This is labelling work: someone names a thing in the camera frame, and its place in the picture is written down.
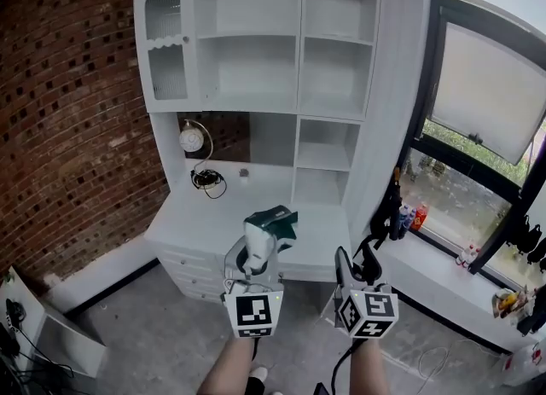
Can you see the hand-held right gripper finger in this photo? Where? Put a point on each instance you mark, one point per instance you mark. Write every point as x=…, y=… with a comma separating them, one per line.
x=372, y=267
x=344, y=271

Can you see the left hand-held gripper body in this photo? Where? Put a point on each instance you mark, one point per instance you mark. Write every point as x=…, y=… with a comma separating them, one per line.
x=253, y=312

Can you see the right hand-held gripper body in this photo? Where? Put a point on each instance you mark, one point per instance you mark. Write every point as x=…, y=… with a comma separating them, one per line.
x=367, y=312

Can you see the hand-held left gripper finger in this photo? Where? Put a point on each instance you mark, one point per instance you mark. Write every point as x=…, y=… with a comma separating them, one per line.
x=274, y=265
x=232, y=259

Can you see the dark green and white bag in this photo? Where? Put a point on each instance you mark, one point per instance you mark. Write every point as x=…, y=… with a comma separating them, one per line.
x=273, y=224

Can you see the person's right forearm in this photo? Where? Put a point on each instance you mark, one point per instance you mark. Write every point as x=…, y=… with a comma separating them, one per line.
x=367, y=367

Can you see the person's left forearm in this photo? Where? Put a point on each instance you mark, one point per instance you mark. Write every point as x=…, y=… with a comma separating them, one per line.
x=226, y=367

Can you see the white desk hutch cabinet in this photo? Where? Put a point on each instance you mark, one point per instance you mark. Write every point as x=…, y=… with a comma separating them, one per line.
x=205, y=222

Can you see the white globe desk lamp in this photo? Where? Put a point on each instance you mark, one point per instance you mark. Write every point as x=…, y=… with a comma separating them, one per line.
x=190, y=141

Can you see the clear bottle blue cap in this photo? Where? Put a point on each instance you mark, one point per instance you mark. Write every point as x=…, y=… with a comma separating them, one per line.
x=411, y=219
x=403, y=222

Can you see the black folded umbrella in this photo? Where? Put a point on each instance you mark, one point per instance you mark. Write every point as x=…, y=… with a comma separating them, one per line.
x=390, y=214

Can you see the white window ledge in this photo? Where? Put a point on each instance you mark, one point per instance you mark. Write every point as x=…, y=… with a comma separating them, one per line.
x=435, y=274

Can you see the small red potted ornament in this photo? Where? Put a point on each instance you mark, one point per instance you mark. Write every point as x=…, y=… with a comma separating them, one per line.
x=243, y=172

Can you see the black rectangular device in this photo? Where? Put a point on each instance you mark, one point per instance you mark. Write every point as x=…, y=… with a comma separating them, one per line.
x=321, y=389

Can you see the small white bottle red cap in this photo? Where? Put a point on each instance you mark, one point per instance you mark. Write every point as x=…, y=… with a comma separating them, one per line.
x=472, y=253
x=462, y=258

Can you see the clear bag of snacks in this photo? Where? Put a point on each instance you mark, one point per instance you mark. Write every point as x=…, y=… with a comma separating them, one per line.
x=512, y=303

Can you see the cluster of black hanging shapes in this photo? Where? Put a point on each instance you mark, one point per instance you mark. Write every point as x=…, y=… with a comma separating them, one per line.
x=526, y=239

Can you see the black bag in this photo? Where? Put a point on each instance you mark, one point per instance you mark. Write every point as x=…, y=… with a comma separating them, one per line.
x=533, y=316

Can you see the white plastic bag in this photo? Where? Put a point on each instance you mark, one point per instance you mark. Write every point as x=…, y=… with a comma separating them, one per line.
x=526, y=365

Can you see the white side cabinet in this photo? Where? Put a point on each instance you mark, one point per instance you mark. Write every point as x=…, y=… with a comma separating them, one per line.
x=68, y=342

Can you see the white arched glass cabinet door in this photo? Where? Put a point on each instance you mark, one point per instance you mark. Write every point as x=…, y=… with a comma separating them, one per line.
x=168, y=69

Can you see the frosted open window sash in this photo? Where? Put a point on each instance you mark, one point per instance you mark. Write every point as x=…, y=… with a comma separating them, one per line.
x=482, y=86

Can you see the black window frame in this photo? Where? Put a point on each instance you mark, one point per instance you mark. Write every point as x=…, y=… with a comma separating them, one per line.
x=433, y=65

